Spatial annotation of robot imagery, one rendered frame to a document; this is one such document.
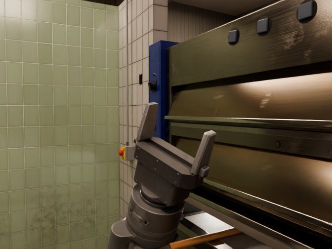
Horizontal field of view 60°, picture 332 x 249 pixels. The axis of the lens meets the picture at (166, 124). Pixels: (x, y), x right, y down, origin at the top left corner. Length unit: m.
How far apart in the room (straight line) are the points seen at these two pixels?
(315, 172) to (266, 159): 0.19
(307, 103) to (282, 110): 0.08
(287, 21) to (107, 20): 1.71
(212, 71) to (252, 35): 0.25
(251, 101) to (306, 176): 0.31
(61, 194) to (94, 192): 0.25
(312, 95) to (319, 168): 0.21
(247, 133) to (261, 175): 0.16
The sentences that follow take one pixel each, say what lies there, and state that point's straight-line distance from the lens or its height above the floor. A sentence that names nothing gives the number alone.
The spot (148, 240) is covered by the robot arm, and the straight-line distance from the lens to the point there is 0.48.
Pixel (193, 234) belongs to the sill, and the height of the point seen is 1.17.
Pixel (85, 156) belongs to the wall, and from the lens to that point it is 2.34.
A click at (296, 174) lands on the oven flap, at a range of 0.97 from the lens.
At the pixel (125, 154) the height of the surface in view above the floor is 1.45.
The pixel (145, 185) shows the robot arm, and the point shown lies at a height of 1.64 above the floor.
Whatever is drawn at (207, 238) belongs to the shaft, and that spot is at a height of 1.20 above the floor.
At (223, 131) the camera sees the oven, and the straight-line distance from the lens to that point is 1.18.
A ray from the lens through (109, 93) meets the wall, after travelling 2.36.
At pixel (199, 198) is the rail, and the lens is 1.11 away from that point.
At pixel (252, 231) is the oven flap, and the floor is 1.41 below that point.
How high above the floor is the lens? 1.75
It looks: 3 degrees down
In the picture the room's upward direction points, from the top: straight up
